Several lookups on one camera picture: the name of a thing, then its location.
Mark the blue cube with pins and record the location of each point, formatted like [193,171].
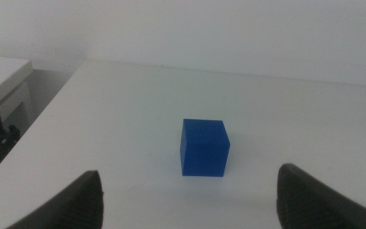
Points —
[203,149]

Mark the white side table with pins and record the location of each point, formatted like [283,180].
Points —
[8,73]

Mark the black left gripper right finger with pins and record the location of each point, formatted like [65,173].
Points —
[307,203]

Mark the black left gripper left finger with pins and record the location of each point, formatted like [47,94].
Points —
[78,203]

